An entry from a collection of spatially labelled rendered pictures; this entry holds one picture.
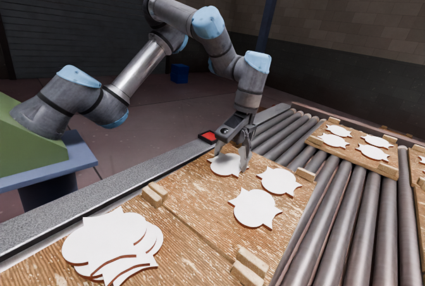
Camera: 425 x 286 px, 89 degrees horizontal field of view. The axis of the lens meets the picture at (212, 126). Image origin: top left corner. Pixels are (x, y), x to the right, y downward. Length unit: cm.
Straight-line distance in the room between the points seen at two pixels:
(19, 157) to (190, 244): 56
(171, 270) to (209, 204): 18
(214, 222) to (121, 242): 20
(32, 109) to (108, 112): 21
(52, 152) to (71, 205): 26
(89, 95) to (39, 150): 22
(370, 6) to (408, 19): 70
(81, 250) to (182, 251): 18
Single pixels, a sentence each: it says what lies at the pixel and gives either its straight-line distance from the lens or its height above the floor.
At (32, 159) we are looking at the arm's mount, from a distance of 85.
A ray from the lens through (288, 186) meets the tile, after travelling 70.
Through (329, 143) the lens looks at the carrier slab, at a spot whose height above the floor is 95.
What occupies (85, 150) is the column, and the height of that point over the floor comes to 87.
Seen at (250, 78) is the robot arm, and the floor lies 123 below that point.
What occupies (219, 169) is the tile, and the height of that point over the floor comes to 95.
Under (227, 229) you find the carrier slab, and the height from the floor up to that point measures 94.
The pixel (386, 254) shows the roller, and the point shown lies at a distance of 72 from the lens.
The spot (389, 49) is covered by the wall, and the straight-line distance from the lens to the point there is 552.
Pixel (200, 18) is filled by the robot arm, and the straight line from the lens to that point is 59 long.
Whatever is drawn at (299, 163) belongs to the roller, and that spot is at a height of 92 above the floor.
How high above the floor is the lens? 134
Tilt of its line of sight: 25 degrees down
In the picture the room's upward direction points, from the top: 9 degrees clockwise
